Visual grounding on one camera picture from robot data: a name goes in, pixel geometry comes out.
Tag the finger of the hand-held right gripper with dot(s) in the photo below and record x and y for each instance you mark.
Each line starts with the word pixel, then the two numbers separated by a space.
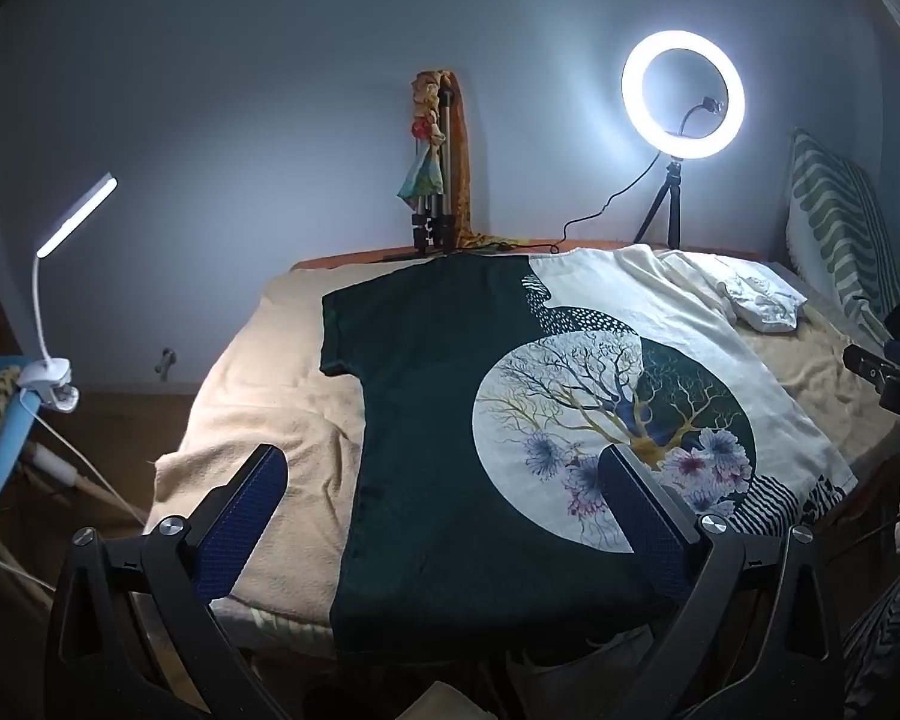
pixel 866 364

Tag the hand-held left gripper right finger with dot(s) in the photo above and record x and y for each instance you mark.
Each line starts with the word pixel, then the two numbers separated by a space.
pixel 637 499

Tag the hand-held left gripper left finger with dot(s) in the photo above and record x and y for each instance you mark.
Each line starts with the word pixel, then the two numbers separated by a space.
pixel 249 495

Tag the green white tree print t-shirt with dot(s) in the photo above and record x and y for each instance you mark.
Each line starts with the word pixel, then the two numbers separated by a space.
pixel 420 405

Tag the beige blanket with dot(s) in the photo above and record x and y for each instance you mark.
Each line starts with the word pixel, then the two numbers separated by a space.
pixel 270 405

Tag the small white folded cloth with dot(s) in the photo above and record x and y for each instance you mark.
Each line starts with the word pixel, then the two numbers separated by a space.
pixel 765 304

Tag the green white striped pillow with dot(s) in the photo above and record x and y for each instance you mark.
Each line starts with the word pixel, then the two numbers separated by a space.
pixel 832 217

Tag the blue chair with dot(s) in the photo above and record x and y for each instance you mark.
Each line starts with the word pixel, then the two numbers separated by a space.
pixel 11 450

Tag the black white striped cloth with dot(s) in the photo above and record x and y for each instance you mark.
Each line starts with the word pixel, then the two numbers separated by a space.
pixel 889 645

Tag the black gooseneck phone holder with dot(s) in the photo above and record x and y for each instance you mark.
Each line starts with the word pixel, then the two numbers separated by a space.
pixel 697 114

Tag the white clip desk lamp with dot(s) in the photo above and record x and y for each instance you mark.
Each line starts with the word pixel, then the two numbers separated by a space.
pixel 64 229

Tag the silver tripod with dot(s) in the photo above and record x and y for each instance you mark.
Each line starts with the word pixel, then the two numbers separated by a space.
pixel 435 202

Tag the doll in green dress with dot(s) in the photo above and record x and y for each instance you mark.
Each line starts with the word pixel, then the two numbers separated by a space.
pixel 424 165

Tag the orange scarf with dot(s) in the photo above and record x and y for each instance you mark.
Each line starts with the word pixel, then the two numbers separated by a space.
pixel 465 165

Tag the small metal wall hook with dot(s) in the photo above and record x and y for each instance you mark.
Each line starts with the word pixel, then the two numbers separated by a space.
pixel 166 360

